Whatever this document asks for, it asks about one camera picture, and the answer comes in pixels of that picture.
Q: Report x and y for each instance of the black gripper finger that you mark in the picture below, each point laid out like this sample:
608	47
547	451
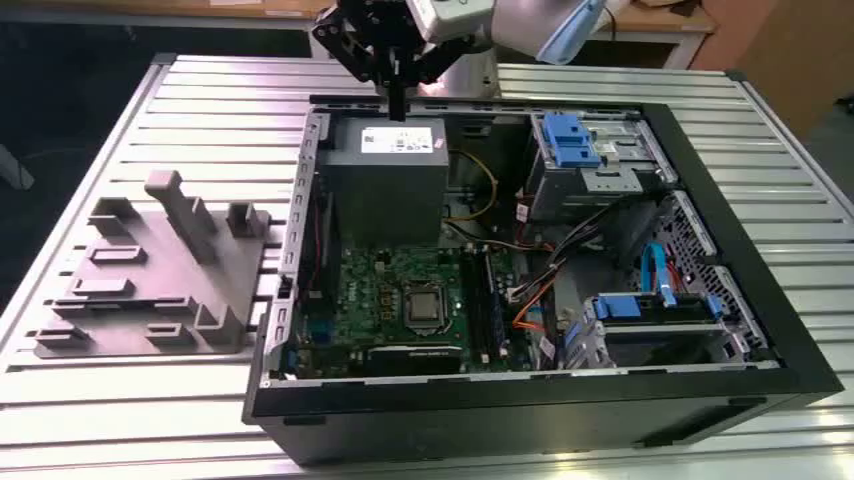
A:
347	50
436	62

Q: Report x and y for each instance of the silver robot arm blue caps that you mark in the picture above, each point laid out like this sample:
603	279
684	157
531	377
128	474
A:
469	75

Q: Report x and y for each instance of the black RAM slot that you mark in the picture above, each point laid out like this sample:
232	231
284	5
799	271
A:
468	300

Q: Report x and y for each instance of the blue disk carrier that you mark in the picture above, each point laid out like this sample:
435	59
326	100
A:
616	306
567	145

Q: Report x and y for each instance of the grey power supply unit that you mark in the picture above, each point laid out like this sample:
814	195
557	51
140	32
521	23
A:
387	200

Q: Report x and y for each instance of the wooden desk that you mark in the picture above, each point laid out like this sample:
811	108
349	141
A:
133	6

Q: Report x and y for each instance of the metal drive cage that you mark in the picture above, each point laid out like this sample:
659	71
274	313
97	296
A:
600	190

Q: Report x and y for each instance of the black case latch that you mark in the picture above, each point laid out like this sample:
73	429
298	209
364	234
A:
284	287

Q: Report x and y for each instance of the green motherboard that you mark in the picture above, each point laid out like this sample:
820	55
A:
373	300

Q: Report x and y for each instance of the silver CPU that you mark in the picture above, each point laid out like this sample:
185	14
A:
424	306

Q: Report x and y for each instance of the brown wooden panel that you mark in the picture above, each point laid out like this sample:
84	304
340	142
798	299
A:
787	50

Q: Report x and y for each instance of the grey parts rack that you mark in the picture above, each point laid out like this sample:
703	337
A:
153	270

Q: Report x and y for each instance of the CPU socket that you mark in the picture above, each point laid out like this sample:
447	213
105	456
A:
408	330

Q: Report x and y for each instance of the grey chair leg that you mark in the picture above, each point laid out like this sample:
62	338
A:
13	170

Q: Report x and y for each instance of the blue SATA connector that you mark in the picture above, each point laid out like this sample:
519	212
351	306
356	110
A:
321	332

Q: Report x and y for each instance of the black graphics card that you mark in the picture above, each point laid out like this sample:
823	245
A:
413	357

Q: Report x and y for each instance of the black PC case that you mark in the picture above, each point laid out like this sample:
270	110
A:
533	395

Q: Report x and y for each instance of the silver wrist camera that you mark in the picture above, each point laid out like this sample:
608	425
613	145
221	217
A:
427	20

